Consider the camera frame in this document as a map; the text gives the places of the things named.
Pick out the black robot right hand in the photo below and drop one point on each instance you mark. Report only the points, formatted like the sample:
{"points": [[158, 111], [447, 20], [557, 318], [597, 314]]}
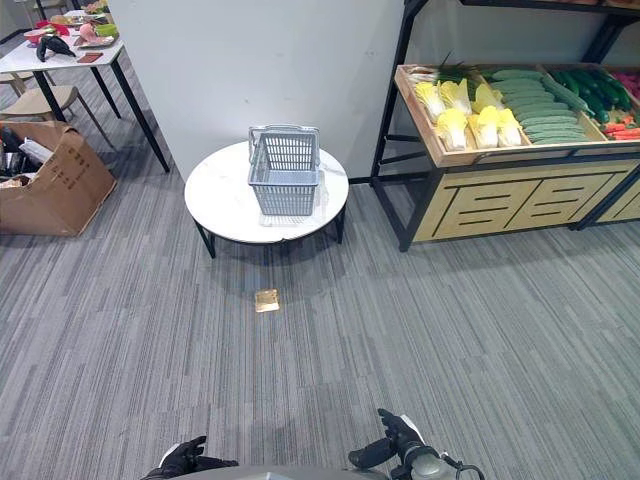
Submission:
{"points": [[395, 440]]}

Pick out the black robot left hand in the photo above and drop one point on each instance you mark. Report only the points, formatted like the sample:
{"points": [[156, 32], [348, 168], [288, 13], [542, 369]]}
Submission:
{"points": [[180, 456]]}

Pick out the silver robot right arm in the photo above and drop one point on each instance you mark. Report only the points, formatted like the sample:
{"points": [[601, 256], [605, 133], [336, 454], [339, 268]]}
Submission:
{"points": [[425, 465]]}

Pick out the grey plastic shopping basket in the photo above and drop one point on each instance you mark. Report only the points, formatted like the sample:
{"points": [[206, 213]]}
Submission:
{"points": [[284, 176]]}

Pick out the grey robot torso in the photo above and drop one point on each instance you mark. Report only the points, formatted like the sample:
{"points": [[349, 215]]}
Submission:
{"points": [[275, 473]]}

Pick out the round white low table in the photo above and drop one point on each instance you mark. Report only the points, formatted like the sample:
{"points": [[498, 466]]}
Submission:
{"points": [[220, 200]]}

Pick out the wooden vegetable display stand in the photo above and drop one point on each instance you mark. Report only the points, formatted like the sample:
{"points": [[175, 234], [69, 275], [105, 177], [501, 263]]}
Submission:
{"points": [[520, 195]]}

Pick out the open brown cardboard box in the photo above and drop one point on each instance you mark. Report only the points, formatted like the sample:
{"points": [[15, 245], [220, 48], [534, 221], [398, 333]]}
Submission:
{"points": [[70, 185]]}

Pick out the yellow napa cabbage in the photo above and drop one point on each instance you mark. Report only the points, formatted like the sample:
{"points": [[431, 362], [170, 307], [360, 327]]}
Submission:
{"points": [[451, 129], [457, 95], [429, 97], [485, 126], [509, 126], [486, 99]]}

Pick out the light green cucumber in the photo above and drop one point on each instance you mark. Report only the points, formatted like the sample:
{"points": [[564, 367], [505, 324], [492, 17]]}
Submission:
{"points": [[547, 120], [560, 135], [517, 75]]}

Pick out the green scallion bunch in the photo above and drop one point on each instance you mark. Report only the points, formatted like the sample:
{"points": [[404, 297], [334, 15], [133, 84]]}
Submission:
{"points": [[457, 71]]}

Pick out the beige wooden chair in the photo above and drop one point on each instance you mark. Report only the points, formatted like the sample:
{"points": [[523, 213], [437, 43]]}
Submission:
{"points": [[37, 102]]}

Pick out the orange carrot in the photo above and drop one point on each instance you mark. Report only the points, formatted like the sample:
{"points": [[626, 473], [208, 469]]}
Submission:
{"points": [[625, 134]]}

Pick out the dark green cucumber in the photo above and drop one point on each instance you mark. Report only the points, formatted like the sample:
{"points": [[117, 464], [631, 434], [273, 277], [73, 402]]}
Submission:
{"points": [[612, 90], [595, 102]]}

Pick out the brown flat pad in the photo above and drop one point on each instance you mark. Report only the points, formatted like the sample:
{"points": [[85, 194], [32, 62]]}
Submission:
{"points": [[91, 57]]}

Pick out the white table with black legs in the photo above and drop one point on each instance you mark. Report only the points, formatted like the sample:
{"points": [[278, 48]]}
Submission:
{"points": [[95, 47]]}

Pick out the magenta dragon fruit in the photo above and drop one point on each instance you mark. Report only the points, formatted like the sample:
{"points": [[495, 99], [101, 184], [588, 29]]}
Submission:
{"points": [[630, 82]]}

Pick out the green plastic dish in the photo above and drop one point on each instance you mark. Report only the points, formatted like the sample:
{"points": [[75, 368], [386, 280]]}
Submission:
{"points": [[106, 31]]}

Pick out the pink toy food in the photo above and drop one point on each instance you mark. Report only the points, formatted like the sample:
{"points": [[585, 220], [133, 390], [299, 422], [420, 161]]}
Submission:
{"points": [[89, 32]]}

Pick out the pink bowl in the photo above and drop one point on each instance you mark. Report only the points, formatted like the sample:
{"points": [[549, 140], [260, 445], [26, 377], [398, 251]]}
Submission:
{"points": [[35, 36]]}

